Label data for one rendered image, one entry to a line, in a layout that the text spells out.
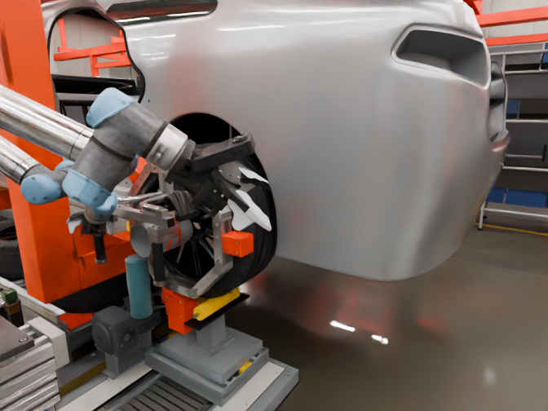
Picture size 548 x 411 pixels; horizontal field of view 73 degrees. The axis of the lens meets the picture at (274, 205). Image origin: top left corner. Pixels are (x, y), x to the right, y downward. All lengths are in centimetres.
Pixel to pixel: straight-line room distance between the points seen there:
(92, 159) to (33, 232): 113
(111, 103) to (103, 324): 138
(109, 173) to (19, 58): 112
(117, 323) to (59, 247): 42
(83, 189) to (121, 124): 13
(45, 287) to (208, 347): 75
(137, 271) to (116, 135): 101
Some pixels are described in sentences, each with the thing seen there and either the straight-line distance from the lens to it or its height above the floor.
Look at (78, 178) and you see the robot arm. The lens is 68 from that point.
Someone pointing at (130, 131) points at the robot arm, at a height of 128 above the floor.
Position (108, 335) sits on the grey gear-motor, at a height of 35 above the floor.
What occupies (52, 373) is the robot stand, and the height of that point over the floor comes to 68.
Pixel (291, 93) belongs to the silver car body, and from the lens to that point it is 136.
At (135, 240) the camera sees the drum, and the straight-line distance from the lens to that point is 148.
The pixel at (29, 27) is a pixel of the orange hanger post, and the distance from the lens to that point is 178.
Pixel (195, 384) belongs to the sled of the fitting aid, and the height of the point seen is 14.
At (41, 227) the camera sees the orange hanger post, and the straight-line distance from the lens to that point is 179.
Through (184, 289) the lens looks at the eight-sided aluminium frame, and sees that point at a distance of 159.
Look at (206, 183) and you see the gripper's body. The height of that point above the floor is 119.
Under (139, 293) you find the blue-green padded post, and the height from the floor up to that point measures 60.
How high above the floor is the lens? 132
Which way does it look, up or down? 14 degrees down
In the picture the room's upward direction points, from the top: straight up
